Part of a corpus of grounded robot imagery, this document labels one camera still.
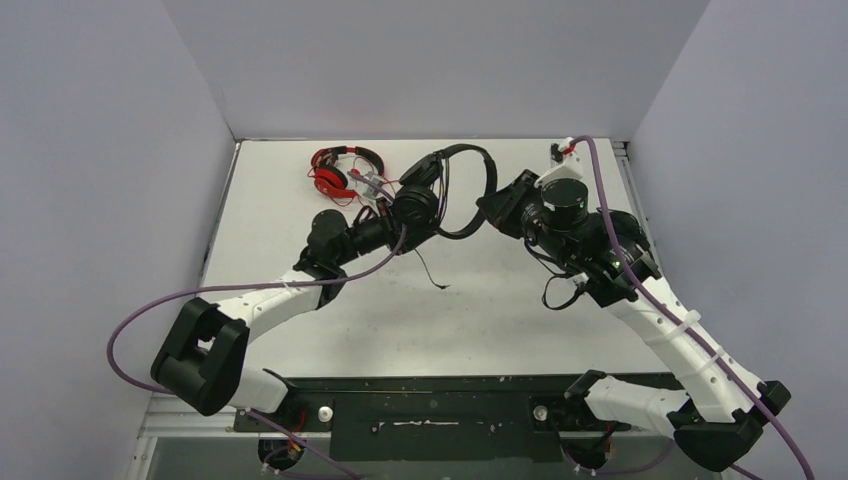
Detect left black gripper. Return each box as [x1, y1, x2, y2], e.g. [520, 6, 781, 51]
[334, 197, 438, 267]

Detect small black headphones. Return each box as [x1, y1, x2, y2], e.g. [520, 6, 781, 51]
[390, 142, 499, 291]

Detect large black blue headphones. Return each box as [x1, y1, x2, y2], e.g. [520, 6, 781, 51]
[596, 207, 655, 265]

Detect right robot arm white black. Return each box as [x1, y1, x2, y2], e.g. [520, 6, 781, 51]
[477, 171, 791, 472]

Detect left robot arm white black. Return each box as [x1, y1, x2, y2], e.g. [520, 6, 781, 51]
[151, 201, 437, 430]

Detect red headphones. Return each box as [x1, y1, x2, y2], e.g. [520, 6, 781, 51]
[307, 145, 386, 200]

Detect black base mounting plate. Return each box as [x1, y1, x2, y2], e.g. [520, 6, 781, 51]
[228, 374, 633, 463]

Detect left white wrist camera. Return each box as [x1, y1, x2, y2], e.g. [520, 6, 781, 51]
[350, 171, 394, 202]

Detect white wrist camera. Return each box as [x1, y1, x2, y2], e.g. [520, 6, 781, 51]
[350, 171, 394, 202]
[534, 137, 584, 189]

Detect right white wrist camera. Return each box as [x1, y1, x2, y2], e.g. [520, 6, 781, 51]
[534, 137, 584, 189]

